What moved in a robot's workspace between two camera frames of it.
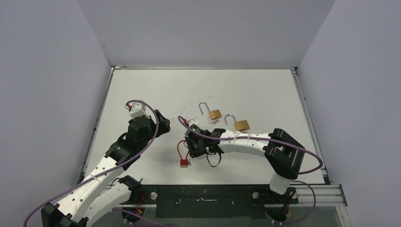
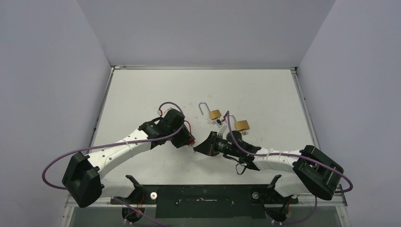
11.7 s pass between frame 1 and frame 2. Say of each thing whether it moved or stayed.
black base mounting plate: stayed
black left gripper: moved
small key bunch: stayed
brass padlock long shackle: stayed
